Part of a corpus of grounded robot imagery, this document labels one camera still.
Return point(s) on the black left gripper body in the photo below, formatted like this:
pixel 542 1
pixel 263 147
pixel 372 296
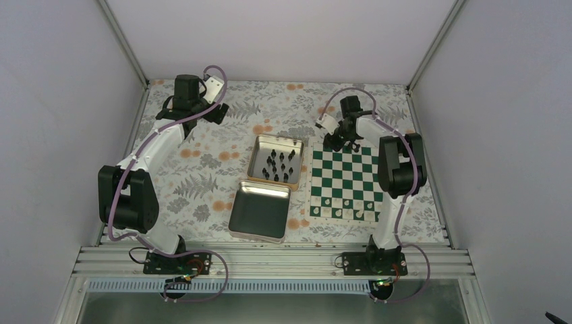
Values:
pixel 211 116

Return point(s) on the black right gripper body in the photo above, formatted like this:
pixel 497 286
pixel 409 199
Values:
pixel 338 145

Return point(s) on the black chess piece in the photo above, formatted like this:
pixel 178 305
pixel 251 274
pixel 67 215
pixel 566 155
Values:
pixel 354 145

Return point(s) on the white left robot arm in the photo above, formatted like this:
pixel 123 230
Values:
pixel 127 198

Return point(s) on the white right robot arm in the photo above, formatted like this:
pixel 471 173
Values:
pixel 401 170

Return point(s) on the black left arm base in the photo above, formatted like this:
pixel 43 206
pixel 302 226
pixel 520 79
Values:
pixel 192 264

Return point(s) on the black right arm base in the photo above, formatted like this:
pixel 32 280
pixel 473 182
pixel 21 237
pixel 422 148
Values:
pixel 383 263

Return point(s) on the green white chess board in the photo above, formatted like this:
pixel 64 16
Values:
pixel 342 186

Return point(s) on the floral patterned table mat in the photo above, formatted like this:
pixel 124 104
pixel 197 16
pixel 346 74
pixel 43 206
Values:
pixel 269 134

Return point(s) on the gold metal tin box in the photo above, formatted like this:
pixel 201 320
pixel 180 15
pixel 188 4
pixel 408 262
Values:
pixel 276 160

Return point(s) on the metal tin lid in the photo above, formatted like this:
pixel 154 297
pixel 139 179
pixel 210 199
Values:
pixel 260 211

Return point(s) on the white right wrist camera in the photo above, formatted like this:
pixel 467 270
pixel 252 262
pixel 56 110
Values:
pixel 328 123

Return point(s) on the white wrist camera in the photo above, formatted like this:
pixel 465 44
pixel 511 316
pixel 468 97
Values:
pixel 214 86
pixel 328 123

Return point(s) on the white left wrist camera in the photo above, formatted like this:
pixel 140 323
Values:
pixel 214 86

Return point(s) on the front aluminium rail base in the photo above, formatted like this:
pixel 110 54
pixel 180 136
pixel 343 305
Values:
pixel 280 261

